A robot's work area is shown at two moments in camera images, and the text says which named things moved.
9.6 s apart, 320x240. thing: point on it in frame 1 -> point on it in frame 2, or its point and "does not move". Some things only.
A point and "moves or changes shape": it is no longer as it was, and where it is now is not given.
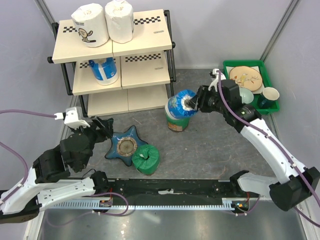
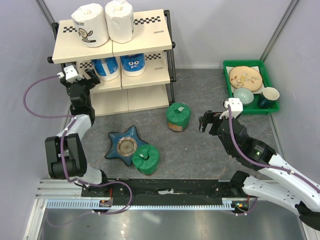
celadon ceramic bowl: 247,95 does not move
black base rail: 170,190 does not move
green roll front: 146,158 does not move
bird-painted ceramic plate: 246,77 does not move
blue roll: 177,107 -> 133,65
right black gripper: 203,93 -> 209,117
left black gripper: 107,126 -> 91,82
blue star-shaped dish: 123,143 does not move
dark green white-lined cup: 269,95 does not move
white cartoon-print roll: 90,21 does not move
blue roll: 104,70 moves or changes shape
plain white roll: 119,18 does not move
